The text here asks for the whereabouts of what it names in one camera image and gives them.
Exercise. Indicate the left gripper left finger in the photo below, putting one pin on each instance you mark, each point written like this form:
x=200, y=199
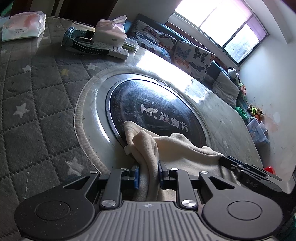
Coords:
x=120, y=182

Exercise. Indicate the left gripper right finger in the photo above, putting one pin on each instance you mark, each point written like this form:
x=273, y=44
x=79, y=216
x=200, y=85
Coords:
x=178, y=180

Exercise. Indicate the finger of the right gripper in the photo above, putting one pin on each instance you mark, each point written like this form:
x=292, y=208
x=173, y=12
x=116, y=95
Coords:
x=223, y=161
x=253, y=168

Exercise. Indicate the cream beige garment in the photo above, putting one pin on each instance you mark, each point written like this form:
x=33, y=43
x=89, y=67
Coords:
x=176, y=151

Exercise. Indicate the red plastic stool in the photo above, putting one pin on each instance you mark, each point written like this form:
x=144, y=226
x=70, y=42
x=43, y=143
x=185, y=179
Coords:
x=270, y=169

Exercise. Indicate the clear plastic storage box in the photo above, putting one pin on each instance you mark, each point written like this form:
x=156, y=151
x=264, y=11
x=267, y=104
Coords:
x=258, y=132

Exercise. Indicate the stuffed toys pile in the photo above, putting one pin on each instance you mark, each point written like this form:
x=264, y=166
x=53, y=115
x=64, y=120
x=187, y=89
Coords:
x=255, y=112

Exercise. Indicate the grey cushion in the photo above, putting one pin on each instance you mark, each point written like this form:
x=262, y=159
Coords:
x=225, y=88

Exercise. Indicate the round black induction plate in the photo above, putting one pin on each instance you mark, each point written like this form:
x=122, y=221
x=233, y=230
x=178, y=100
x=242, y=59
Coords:
x=114, y=96

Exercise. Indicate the grey quilted star tablecloth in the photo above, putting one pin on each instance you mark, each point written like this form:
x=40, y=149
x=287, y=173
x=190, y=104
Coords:
x=40, y=86

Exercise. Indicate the panda plush toy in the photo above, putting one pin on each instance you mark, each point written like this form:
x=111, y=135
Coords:
x=232, y=72

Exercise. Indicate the right butterfly pillow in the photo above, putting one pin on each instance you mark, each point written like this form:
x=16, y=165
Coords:
x=193, y=60

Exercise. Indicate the butterfly pillow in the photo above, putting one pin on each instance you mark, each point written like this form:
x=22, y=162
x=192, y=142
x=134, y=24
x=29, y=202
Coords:
x=193, y=60
x=152, y=40

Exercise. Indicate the window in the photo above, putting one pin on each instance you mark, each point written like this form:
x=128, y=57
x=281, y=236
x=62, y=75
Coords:
x=230, y=25

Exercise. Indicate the left butterfly pillow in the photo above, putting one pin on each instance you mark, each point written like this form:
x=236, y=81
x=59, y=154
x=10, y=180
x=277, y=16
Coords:
x=152, y=40

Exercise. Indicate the white remote control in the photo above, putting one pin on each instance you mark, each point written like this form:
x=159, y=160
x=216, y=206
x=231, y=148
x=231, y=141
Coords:
x=118, y=52

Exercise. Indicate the green packet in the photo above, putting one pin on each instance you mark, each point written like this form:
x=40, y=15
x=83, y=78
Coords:
x=130, y=45

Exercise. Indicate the teal black basket tool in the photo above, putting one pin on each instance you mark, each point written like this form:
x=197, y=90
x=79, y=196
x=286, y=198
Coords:
x=79, y=41

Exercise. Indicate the white tissue box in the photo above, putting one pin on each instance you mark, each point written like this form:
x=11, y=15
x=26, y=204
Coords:
x=111, y=32

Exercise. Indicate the pink tissue pack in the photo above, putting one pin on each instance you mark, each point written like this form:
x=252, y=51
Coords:
x=24, y=25

